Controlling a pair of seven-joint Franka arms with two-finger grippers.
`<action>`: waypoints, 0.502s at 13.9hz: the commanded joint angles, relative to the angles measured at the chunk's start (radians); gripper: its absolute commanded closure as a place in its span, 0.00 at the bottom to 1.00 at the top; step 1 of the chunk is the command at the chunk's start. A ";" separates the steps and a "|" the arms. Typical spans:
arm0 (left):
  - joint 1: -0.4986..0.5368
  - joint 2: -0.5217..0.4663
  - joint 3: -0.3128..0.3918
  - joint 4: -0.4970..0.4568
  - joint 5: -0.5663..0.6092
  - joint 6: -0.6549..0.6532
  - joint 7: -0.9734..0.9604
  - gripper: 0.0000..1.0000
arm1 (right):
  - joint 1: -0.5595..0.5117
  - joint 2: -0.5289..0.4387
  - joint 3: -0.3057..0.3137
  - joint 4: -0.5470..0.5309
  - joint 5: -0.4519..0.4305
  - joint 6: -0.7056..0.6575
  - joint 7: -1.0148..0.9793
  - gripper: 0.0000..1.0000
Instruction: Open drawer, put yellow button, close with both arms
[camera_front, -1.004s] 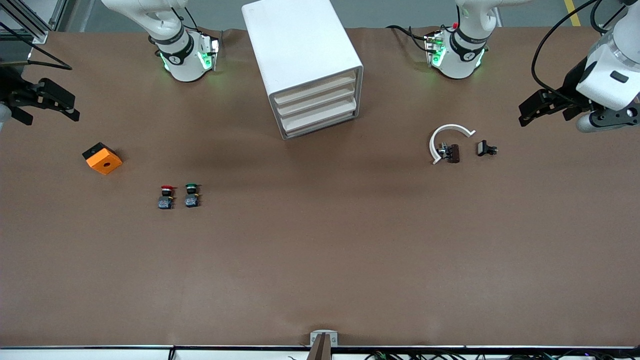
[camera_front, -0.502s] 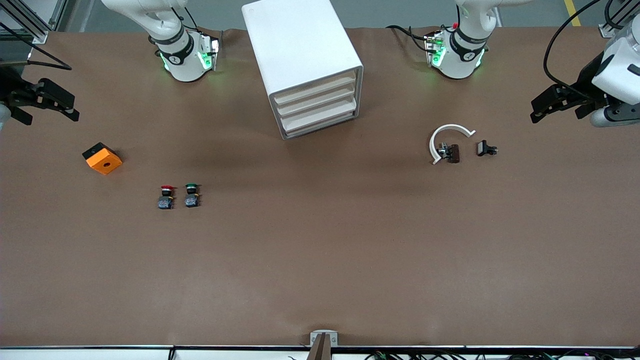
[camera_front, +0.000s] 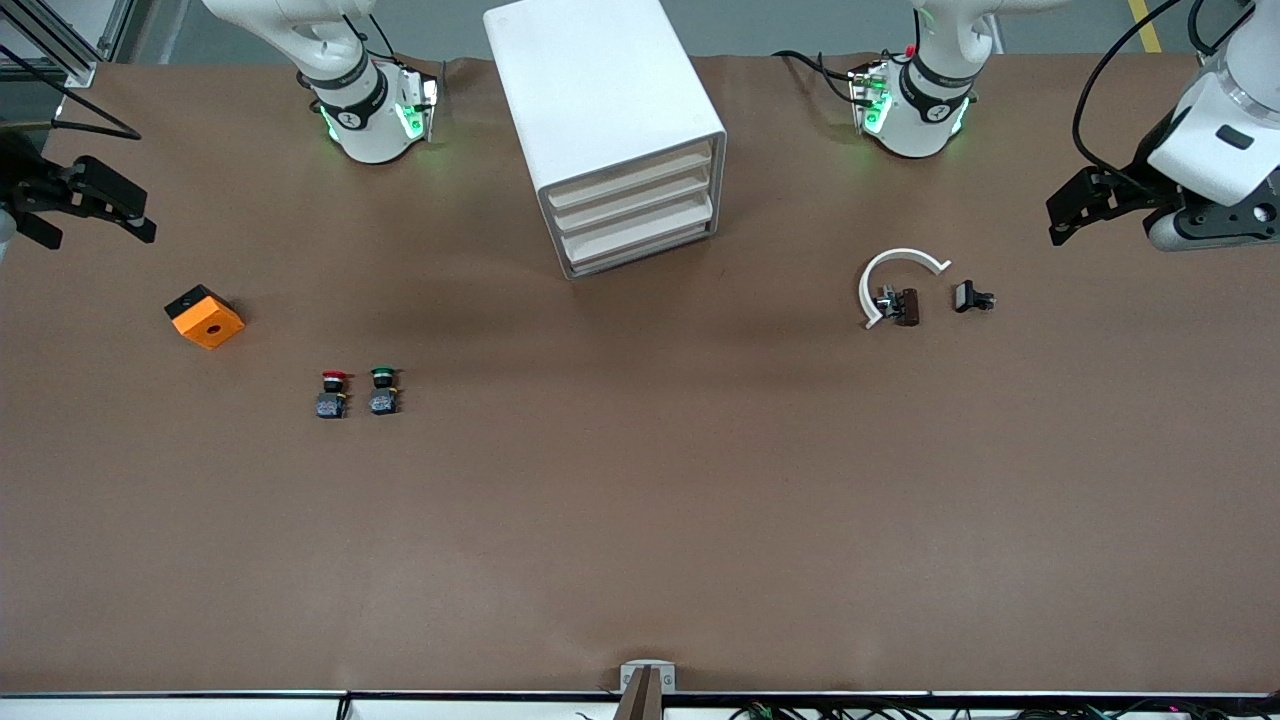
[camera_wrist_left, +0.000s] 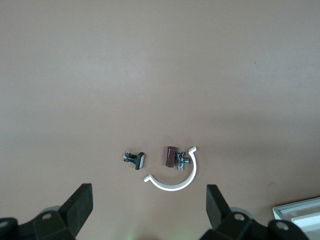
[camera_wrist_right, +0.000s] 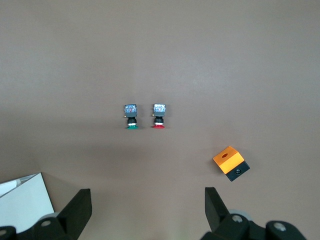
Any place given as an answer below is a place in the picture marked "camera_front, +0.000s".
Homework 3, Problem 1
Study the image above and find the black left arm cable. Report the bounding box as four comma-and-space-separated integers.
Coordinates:
1072, 0, 1261, 186

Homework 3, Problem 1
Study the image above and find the red push button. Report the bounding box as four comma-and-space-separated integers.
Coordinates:
314, 368, 351, 421

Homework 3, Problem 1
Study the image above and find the black base cable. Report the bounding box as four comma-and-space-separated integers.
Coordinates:
772, 48, 866, 106

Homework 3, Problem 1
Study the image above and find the orange button enclosure box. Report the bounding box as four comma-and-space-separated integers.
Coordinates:
163, 284, 246, 351

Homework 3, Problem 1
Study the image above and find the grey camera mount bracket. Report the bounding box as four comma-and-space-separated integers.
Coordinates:
613, 660, 677, 720

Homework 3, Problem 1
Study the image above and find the brown table mat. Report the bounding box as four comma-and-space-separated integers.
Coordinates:
0, 55, 1280, 696

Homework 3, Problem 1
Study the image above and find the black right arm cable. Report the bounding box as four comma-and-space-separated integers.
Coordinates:
0, 45, 143, 141

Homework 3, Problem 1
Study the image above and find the brown black component block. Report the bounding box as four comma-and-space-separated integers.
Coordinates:
874, 286, 921, 328

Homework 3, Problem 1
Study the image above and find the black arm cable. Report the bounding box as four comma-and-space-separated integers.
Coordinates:
1072, 0, 1261, 186
0, 45, 143, 141

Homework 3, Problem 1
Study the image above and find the white curved plastic piece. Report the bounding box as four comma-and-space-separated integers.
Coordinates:
858, 247, 953, 331

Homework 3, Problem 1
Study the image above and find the aluminium frame post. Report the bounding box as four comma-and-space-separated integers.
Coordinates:
0, 0, 136, 91

